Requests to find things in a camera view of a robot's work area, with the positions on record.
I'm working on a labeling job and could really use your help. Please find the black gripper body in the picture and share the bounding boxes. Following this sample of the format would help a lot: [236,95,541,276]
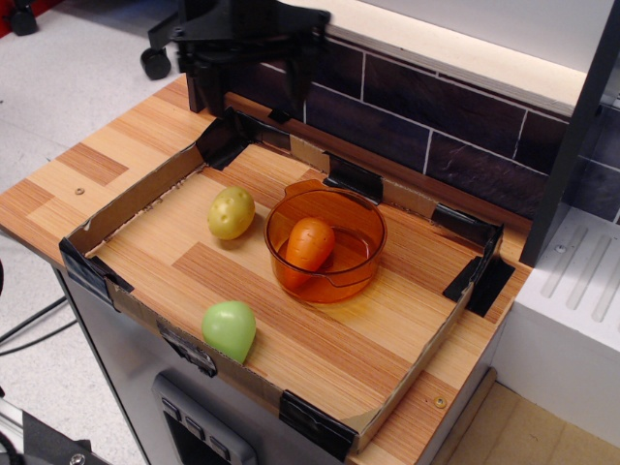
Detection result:
[171,1,331,74]

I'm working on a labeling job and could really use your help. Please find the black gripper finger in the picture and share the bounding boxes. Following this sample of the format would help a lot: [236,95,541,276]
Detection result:
[285,44,321,112]
[195,63,226,117]

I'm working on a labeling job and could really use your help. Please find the orange toy carrot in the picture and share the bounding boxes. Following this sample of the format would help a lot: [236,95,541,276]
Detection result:
[283,217,335,290]

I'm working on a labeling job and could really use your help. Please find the cardboard fence with black tape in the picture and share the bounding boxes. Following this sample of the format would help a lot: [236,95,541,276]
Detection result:
[60,112,514,464]

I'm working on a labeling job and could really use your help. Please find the transparent orange plastic pot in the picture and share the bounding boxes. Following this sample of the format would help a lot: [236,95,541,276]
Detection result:
[263,179,388,303]

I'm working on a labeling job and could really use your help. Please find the black office chair caster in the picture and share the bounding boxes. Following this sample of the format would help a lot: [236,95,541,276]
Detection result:
[140,13,179,80]

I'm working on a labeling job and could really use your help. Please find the yellow toy potato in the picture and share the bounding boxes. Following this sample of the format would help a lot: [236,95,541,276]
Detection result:
[207,186,256,240]

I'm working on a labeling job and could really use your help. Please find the green toy pear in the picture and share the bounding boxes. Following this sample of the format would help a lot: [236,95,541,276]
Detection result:
[201,300,256,364]

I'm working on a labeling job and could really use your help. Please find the grey control panel with buttons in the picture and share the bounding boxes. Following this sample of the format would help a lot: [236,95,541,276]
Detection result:
[152,374,258,465]

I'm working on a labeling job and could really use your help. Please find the dark upright post left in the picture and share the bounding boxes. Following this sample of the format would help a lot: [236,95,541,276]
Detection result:
[186,74,210,113]

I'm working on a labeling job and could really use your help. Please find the black floor cables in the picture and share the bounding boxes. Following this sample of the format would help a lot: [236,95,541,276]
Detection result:
[0,294,78,357]

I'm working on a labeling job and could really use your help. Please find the dark grey upright post right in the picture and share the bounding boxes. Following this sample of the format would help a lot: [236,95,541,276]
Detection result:
[520,0,619,266]

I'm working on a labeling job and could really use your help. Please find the black metal bracket bottom left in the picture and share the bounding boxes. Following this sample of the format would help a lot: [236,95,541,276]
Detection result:
[1,397,108,465]

